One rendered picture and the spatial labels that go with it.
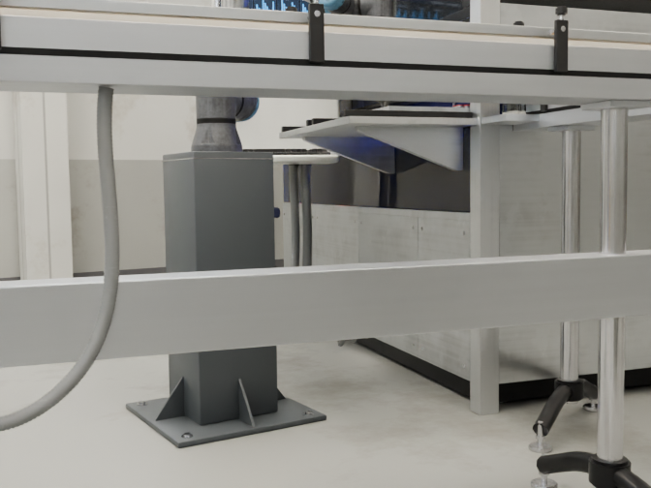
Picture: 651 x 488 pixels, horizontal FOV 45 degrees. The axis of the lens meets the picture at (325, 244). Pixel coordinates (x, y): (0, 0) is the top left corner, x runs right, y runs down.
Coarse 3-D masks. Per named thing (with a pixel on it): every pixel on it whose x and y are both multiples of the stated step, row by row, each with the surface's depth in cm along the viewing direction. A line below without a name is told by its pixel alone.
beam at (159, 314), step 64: (576, 256) 150; (640, 256) 152; (0, 320) 115; (64, 320) 118; (128, 320) 121; (192, 320) 124; (256, 320) 128; (320, 320) 131; (384, 320) 135; (448, 320) 139; (512, 320) 144
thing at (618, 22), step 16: (448, 16) 245; (464, 16) 235; (512, 16) 230; (528, 16) 232; (544, 16) 234; (576, 16) 238; (592, 16) 239; (608, 16) 241; (624, 16) 243; (640, 16) 245; (640, 32) 246
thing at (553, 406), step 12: (564, 384) 218; (576, 384) 218; (588, 384) 230; (552, 396) 213; (564, 396) 213; (576, 396) 218; (588, 396) 235; (552, 408) 209; (588, 408) 239; (540, 420) 205; (552, 420) 206; (540, 432) 204; (540, 444) 204
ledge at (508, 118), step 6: (504, 114) 217; (510, 114) 217; (516, 114) 217; (522, 114) 218; (528, 114) 219; (534, 114) 219; (486, 120) 226; (492, 120) 223; (498, 120) 220; (504, 120) 217; (510, 120) 217; (516, 120) 218; (522, 120) 218; (528, 120) 219; (534, 120) 219
